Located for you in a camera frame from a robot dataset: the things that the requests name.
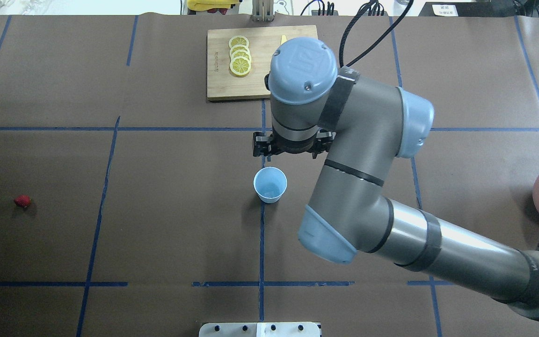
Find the lemon slice near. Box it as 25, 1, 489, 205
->
229, 59, 252, 77

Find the lemon slice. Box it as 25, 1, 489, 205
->
230, 53, 252, 63
228, 36, 249, 49
229, 59, 252, 77
229, 44, 250, 57

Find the aluminium frame post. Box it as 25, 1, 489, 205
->
252, 0, 275, 22

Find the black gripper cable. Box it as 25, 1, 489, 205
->
339, 0, 415, 68

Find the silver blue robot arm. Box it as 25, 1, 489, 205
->
253, 37, 539, 321

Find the lemon slice middle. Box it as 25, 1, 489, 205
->
230, 53, 252, 63

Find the red strawberry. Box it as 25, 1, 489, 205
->
14, 195, 32, 209

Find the white camera stand pillar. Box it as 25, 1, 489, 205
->
198, 322, 322, 337

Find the lemon slice far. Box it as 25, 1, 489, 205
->
229, 44, 250, 57

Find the light blue paper cup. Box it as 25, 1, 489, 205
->
253, 167, 287, 204

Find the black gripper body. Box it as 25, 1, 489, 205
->
253, 132, 335, 159

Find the wooden cutting board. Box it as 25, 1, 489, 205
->
207, 25, 317, 102

